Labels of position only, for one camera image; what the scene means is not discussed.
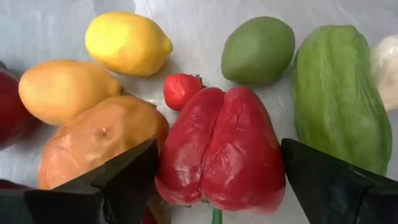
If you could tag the red bell pepper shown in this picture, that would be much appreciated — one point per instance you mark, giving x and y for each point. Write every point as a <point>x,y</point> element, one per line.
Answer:
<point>217,149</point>

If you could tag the orange brown potato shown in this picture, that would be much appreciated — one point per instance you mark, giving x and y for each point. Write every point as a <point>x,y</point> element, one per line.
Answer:
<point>102,137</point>

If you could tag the red strawberry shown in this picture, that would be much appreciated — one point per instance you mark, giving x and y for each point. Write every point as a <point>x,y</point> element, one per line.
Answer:
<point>180,90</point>

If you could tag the green lime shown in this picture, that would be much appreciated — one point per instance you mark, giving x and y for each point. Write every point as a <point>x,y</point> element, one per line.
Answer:
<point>258,51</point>

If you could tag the white garlic bulb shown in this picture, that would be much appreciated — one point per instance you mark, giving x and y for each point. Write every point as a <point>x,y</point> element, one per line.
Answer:
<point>388,74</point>

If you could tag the yellow lemon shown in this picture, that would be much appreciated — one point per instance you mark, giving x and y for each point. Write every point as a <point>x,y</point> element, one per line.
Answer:
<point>127,43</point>

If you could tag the dark red apple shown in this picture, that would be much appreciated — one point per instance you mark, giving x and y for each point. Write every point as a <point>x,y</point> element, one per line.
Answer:
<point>12,109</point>

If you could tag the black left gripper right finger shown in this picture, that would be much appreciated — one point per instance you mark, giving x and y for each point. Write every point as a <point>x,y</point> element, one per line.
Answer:
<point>326,193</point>

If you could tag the orange yellow mango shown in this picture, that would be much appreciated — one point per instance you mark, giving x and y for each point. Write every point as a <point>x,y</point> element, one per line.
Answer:
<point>62,90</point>

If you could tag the dark purple eggplant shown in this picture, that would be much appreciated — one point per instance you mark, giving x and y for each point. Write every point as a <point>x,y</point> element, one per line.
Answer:
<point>9,185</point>

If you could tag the green ridged chayote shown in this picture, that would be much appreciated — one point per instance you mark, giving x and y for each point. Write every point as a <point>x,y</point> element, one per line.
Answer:
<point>335,99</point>

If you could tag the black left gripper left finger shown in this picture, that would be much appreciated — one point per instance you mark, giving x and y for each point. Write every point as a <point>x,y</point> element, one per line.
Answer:
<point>124,186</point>

